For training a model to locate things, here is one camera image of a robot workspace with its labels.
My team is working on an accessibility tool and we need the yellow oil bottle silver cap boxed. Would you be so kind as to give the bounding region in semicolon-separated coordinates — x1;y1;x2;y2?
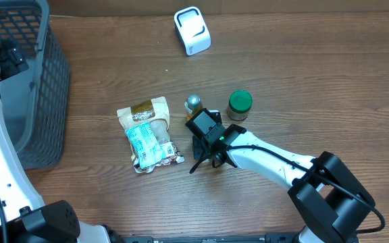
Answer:
184;94;203;120

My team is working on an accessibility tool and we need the white red snack packet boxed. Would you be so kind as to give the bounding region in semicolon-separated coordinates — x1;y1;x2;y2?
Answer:
132;141;185;173

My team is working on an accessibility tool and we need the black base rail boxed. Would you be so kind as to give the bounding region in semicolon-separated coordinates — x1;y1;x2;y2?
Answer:
122;232;299;243

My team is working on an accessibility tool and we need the green lid white jar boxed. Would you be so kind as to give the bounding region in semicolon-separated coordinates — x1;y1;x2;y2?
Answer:
227;90;253;121

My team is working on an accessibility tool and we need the grey plastic mesh basket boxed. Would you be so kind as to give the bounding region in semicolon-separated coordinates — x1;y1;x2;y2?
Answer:
0;1;70;169

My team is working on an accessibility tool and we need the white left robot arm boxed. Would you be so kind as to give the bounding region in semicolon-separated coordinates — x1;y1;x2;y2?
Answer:
0;67;110;242

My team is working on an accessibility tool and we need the white barcode scanner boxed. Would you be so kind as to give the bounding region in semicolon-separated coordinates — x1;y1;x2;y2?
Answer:
174;6;211;56

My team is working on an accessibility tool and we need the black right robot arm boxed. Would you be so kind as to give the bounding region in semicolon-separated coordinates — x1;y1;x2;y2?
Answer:
186;109;376;242

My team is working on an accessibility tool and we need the teal large tissue pack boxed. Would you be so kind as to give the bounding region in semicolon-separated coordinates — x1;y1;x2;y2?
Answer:
125;123;166;169

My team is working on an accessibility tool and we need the clear brown snack bag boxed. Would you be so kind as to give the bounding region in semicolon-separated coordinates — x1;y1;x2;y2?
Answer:
117;97;172;158

